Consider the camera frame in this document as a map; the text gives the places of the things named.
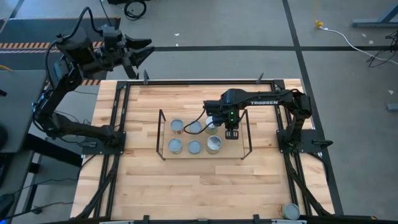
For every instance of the black desk base leg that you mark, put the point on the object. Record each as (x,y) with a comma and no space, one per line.
(53,152)

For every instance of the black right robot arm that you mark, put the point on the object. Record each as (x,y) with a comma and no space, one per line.
(280,101)

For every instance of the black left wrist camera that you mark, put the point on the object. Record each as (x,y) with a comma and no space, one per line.
(112,35)

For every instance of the grey desk top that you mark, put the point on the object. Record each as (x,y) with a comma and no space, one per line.
(18,109)

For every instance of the large mandarin oranges can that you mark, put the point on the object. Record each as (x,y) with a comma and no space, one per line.
(214,143)

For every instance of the orange label tin can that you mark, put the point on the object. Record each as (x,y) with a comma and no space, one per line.
(210,125)

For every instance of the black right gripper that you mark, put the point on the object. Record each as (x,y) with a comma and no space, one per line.
(228,115)

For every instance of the black table frame rails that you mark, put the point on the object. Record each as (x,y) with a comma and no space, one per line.
(186,82)

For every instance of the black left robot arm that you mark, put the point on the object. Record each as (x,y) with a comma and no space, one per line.
(74,49)

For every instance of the yellow plug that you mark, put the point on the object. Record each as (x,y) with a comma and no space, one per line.
(318,23)

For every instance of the red label tin can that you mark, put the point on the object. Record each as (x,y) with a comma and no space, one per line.
(177,126)

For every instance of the small silver tin can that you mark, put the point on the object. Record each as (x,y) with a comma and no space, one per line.
(194,147)

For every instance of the clear rectangular tray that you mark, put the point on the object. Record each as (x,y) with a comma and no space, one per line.
(230,149)

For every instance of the blue-grey table leg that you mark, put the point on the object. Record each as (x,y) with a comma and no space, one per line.
(373,22)

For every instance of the black hazard-striped floor mat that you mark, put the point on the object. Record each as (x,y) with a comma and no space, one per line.
(25,31)

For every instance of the yellow green label tin can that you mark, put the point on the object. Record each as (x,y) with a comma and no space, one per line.
(175,145)

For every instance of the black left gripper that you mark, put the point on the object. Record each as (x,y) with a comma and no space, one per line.
(116,56)

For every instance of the white green label tin can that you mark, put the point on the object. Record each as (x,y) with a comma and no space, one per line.
(195,127)

